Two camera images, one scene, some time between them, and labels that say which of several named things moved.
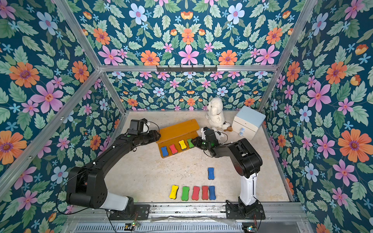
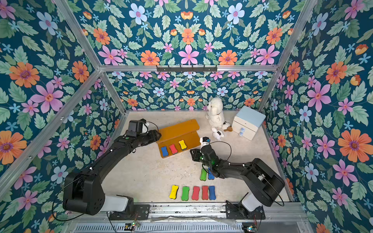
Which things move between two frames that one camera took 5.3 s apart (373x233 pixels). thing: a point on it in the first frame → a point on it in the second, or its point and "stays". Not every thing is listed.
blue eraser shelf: (212, 195) stays
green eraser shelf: (190, 144) → (203, 174)
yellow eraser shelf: (182, 144) stays
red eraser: (205, 192) stays
